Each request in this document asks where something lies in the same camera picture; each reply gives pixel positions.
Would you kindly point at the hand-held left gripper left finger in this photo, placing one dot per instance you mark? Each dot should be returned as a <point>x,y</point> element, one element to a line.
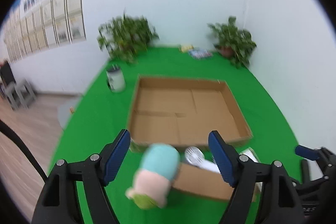
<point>117,158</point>

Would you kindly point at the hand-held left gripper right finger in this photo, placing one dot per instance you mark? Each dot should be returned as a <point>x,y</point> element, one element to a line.
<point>221,159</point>

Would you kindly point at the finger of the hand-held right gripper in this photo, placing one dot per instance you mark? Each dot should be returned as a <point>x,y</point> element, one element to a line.
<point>305,169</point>
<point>305,152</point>

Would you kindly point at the white handheld fan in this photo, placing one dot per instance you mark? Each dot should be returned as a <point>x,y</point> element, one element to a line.
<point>194,154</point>

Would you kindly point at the blue pink green plush toy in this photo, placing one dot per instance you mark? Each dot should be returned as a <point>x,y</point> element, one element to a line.
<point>157,166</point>

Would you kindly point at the large shallow cardboard box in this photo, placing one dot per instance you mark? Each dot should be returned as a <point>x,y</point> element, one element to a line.
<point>183,108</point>

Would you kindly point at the white flat rounded device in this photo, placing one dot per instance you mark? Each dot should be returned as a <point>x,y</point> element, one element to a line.
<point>210,165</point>

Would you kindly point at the small brown cardboard box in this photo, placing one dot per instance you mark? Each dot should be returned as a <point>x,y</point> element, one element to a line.
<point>199,182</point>

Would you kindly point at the green tablecloth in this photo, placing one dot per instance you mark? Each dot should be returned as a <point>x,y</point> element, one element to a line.
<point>105,113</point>

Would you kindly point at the grey round stool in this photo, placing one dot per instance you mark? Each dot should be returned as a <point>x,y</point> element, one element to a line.
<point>65,113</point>

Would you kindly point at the white cylindrical bin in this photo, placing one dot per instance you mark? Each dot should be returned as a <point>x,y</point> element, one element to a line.
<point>116,81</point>

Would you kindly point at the blue snack packet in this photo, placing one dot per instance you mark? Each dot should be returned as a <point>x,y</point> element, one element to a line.
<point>200,53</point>

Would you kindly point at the grey chair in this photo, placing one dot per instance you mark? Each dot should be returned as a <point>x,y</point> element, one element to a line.
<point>21,94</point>

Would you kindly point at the yellow snack packet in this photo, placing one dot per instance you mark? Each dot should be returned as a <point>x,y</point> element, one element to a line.
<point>186,48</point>

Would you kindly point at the bushy potted plant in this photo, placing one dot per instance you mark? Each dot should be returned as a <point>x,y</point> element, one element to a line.
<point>126,37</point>

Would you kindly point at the potted plant in brown pot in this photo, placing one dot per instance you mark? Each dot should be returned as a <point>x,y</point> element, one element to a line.
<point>233,37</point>

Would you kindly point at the black chair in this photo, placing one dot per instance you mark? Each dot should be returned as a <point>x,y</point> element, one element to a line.
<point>6,73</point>

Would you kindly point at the row of large wall posters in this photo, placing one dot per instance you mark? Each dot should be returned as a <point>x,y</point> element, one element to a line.
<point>52,22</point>

